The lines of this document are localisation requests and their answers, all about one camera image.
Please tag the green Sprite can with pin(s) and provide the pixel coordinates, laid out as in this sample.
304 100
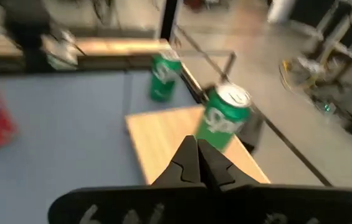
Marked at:
222 118
163 81

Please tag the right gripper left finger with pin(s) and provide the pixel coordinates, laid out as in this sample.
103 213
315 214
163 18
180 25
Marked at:
185 165

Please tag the black stanchion white base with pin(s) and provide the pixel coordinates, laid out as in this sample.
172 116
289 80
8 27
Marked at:
169 18

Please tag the blue-grey table mat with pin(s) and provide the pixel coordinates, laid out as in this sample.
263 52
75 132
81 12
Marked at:
69 130

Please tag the white bin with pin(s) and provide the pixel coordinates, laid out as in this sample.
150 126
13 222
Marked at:
280 11

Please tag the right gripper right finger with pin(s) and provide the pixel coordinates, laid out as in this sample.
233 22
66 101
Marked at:
216 168

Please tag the wooden shelf black metal legs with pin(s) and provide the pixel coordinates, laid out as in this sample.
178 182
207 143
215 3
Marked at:
163 137

